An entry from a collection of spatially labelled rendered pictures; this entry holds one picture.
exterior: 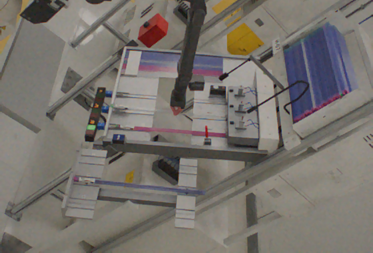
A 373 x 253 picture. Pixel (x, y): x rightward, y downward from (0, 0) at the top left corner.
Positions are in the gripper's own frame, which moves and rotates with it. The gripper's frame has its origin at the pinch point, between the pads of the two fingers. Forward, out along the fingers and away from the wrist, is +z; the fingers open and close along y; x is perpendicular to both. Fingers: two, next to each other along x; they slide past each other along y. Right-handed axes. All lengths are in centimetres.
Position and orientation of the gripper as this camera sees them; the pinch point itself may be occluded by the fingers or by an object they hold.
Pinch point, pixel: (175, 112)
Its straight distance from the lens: 244.3
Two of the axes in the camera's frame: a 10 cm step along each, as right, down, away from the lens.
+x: -9.9, -1.4, -0.8
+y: 0.4, -6.7, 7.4
